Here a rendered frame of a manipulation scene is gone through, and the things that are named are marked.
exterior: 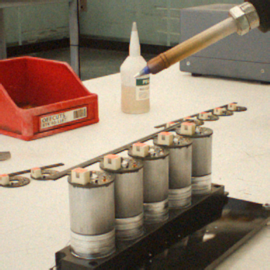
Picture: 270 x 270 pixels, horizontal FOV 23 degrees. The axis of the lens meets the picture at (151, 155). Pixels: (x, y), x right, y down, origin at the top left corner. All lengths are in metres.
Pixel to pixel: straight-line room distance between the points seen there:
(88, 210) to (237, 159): 0.27
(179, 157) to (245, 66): 0.52
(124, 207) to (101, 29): 6.17
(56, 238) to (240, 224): 0.12
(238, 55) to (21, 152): 0.41
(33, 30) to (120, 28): 0.80
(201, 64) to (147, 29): 5.23
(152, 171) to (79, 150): 0.24
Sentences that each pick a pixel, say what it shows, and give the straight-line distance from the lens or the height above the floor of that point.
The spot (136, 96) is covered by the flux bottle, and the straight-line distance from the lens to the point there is 0.75.
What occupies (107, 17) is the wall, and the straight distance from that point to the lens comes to 6.46.
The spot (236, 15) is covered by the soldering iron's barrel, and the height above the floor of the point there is 0.89.
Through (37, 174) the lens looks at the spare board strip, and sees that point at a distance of 0.55.
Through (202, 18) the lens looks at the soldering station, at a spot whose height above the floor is 0.83.
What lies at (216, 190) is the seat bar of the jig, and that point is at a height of 0.77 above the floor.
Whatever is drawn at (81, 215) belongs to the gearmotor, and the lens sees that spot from 0.35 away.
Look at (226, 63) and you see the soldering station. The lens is 0.94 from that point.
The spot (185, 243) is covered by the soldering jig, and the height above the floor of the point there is 0.76.
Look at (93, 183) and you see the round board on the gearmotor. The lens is 0.35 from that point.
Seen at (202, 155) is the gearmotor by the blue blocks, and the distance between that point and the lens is 0.44.
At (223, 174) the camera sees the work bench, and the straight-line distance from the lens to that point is 0.56.
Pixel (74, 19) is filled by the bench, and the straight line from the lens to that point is 3.72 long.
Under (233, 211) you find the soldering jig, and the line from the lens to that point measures 0.45.
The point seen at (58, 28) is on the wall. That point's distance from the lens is 6.61.
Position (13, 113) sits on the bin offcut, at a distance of 0.67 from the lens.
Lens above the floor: 0.93
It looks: 17 degrees down
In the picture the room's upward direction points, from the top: straight up
